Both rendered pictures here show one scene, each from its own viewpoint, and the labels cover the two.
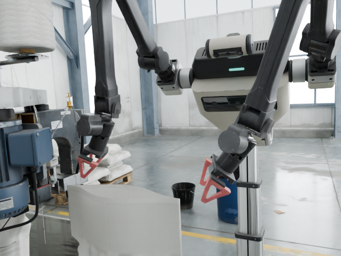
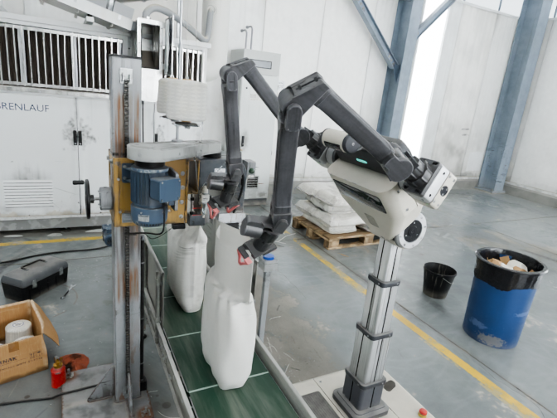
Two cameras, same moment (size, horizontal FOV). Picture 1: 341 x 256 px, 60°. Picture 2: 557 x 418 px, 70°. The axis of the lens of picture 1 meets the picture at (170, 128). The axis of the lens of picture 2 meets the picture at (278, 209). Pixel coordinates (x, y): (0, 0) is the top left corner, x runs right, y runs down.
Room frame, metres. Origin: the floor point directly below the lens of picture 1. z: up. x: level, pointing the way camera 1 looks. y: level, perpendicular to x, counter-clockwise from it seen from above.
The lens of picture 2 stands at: (-0.20, -0.94, 1.69)
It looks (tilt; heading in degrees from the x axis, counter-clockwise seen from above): 16 degrees down; 37
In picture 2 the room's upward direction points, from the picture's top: 6 degrees clockwise
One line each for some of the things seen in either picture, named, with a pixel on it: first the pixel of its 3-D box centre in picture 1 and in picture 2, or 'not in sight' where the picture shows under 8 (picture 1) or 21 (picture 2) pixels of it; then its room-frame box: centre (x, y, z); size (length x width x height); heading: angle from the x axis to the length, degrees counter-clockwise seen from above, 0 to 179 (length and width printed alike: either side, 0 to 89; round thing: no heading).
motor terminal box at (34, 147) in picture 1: (32, 151); (165, 191); (0.78, 0.37, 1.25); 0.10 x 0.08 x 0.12; 0
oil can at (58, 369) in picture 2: not in sight; (57, 367); (0.60, 1.03, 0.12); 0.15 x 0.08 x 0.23; 65
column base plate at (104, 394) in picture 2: not in sight; (105, 381); (0.73, 0.79, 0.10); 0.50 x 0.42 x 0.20; 65
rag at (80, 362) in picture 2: not in sight; (71, 362); (0.73, 1.15, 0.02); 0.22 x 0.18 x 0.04; 65
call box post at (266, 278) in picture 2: not in sight; (260, 332); (1.35, 0.24, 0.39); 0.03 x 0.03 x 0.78; 65
